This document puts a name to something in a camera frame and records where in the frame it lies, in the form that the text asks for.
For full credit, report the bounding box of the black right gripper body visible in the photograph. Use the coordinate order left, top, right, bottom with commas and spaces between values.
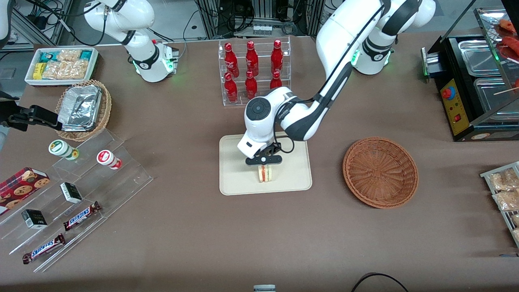
0, 91, 30, 132

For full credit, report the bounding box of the triangular sandwich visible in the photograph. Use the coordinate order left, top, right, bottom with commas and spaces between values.
255, 164, 277, 184

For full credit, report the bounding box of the beige plastic tray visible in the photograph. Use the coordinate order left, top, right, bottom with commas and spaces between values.
219, 130, 313, 196

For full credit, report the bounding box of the light wicker basket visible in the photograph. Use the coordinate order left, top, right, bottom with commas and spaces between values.
54, 79, 112, 142

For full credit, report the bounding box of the round brown wicker basket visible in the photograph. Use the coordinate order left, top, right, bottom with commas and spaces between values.
342, 137, 419, 210

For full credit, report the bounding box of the green lid yogurt cup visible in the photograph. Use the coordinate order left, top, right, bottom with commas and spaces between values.
48, 139, 80, 161

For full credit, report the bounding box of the white snack bin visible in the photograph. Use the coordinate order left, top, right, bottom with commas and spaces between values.
24, 47, 99, 87

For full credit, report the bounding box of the aluminium foil container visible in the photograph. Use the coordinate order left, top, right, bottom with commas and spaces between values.
57, 84, 103, 133

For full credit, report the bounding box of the clear rice cracker bag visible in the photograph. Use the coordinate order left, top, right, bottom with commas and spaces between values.
56, 49, 82, 62
42, 60, 89, 80

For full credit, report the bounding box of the clear acrylic bottle rack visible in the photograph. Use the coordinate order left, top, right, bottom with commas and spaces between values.
218, 36, 292, 107

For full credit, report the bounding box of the red plaid cookie box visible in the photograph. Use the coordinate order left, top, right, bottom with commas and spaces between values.
0, 167, 51, 216

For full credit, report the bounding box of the red lid yogurt cup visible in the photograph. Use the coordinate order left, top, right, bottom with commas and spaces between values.
96, 149, 123, 170

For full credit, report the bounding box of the small black box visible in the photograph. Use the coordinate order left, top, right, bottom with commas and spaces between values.
21, 209, 48, 230
60, 182, 83, 204

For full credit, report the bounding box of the clear acrylic step display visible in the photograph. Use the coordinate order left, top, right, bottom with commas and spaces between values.
0, 129, 154, 273

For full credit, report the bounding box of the snickers bar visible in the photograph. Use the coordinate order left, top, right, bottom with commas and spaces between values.
63, 201, 101, 232
22, 233, 66, 265

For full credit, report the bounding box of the black hot food showcase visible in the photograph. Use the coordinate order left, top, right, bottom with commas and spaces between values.
421, 6, 519, 142

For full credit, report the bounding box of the steel food pan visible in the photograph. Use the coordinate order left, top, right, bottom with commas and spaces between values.
474, 76, 519, 119
457, 39, 504, 77

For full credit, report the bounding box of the red sausage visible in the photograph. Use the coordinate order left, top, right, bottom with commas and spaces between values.
498, 36, 519, 61

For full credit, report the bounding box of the black cable loop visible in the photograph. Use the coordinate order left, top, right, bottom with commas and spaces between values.
350, 272, 411, 292

